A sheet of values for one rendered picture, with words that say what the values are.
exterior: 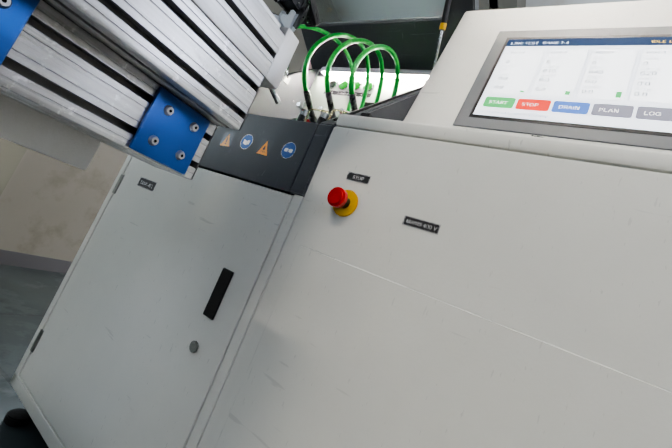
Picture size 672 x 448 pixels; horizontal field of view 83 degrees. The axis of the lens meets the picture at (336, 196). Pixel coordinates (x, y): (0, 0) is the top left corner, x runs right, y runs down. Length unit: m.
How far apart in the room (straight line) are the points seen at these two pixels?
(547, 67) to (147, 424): 1.16
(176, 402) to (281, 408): 0.25
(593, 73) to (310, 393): 0.88
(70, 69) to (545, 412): 0.65
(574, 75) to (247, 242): 0.81
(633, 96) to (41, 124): 1.02
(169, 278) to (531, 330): 0.73
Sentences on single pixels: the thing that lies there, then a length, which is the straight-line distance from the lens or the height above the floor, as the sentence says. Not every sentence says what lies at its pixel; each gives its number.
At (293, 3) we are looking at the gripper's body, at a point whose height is 1.31.
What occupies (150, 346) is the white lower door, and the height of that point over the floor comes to 0.38.
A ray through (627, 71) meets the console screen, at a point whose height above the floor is 1.30.
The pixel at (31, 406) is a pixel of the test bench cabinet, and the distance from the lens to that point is 1.32.
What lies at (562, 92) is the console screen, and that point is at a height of 1.23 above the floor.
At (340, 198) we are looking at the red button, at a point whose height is 0.80.
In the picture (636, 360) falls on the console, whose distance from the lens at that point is 0.57.
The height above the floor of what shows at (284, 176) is 0.82.
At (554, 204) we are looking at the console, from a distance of 0.60.
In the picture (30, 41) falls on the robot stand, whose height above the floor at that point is 0.77.
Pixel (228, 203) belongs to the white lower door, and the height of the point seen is 0.73.
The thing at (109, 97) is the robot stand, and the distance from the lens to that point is 0.51.
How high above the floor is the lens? 0.69
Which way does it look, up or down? 10 degrees up
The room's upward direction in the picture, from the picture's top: 22 degrees clockwise
